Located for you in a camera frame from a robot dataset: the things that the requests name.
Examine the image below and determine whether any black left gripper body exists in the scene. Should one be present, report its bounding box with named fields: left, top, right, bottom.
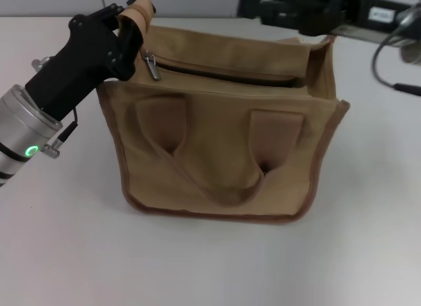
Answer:
left=24, top=8, right=121, bottom=122

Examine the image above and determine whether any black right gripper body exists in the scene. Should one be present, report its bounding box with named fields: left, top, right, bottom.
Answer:
left=295, top=0, right=407, bottom=37

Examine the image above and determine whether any silver metal zipper pull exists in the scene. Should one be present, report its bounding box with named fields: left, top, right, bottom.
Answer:
left=141, top=49, right=162, bottom=82

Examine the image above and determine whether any khaki canvas food bag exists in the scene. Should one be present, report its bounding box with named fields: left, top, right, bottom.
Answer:
left=97, top=0, right=351, bottom=226

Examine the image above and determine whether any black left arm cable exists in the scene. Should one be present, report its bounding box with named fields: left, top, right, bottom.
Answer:
left=42, top=107, right=80, bottom=157

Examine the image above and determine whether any grey right arm cable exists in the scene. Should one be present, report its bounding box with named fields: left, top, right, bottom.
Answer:
left=371, top=5, right=421, bottom=97

